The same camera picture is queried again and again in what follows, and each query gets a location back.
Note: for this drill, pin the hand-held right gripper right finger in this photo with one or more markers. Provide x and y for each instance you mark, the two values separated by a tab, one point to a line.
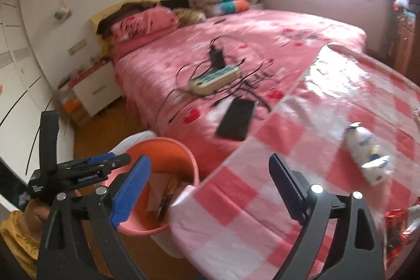
285	188

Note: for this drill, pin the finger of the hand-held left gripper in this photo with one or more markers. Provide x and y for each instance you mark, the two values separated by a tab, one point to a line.
105	160

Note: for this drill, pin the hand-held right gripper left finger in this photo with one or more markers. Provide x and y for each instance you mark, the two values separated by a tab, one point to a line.
131	191

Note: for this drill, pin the pink plastic bucket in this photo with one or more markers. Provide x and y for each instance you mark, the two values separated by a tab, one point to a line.
160	152

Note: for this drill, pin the white blue tube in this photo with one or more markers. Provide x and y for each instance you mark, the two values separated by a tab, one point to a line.
361	145

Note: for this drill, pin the red orange snack wrapper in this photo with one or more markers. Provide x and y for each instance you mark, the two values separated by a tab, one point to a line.
398	221

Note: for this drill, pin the person's left forearm yellow sleeve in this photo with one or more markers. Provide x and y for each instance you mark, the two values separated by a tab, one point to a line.
19	234

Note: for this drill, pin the pink checkered tablecloth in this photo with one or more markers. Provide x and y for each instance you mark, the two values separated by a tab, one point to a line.
236	188

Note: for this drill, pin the orange box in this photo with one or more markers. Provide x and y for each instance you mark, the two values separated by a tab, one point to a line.
70	106

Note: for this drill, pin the white nightstand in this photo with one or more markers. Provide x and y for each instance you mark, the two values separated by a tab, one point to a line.
98	89

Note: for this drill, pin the black smartphone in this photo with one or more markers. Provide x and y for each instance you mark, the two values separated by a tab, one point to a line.
238	119

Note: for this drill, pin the white wardrobe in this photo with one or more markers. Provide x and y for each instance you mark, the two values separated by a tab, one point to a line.
19	70

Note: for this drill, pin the white power strip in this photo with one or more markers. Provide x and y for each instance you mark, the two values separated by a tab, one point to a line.
213	80

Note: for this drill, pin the pink pillow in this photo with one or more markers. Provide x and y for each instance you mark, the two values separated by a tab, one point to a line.
144	22

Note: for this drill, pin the black charger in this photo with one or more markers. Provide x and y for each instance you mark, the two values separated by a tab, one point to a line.
218	57

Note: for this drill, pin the brown cloth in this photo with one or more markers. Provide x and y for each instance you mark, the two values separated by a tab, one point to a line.
128	9

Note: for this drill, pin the pink bed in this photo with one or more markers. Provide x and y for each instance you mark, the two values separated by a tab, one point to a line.
262	34

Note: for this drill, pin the beige patterned pillow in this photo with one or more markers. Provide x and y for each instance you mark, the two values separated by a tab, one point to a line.
190	17

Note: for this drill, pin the brown wooden cabinet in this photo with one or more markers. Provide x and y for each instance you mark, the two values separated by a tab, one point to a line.
408	40

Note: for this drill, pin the white wall socket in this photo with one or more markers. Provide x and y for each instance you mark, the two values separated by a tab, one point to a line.
77	47

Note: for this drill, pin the wall hanging ornament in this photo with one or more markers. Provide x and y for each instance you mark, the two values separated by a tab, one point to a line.
62	12

